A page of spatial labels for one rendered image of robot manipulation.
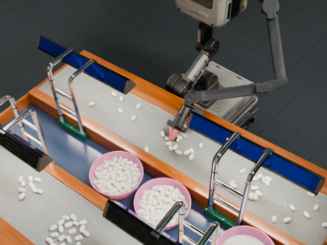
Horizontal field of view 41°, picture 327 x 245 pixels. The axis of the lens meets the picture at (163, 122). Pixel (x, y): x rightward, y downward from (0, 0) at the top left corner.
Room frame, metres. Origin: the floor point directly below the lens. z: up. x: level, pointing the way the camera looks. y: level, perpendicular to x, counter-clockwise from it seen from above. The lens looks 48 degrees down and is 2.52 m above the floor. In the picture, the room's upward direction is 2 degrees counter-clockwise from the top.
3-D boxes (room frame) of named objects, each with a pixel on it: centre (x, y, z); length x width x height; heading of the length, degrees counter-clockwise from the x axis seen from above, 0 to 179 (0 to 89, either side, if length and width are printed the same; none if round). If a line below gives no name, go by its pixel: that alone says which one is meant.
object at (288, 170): (1.14, -0.37, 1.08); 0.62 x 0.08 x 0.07; 53
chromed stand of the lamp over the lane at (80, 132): (1.67, 0.45, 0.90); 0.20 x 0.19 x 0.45; 53
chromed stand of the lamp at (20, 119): (1.35, 0.70, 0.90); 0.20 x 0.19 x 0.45; 53
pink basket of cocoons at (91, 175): (1.25, 0.24, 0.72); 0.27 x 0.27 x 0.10
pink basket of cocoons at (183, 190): (1.08, 0.01, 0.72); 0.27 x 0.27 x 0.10
